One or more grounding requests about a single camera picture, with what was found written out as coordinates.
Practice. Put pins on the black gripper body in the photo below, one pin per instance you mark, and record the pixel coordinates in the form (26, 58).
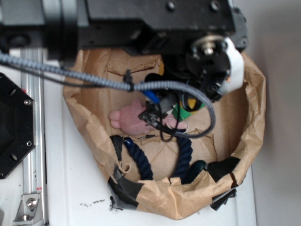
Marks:
(200, 41)

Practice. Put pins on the robot arm, black and grey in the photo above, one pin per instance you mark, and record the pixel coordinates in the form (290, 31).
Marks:
(50, 24)

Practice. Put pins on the green sponge block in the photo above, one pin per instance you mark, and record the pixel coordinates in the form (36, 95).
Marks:
(184, 114)

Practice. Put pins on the pink plush pig toy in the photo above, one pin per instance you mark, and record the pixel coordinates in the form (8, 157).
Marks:
(127, 119)

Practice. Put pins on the brown paper bag tray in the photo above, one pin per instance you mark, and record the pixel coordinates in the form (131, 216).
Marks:
(217, 163)

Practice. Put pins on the dark blue rope toy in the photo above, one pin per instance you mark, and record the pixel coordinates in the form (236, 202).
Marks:
(183, 170)

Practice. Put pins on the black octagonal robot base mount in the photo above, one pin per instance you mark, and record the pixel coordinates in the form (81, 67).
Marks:
(17, 136)

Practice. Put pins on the metal corner bracket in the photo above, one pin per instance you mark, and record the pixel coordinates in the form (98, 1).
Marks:
(30, 211)

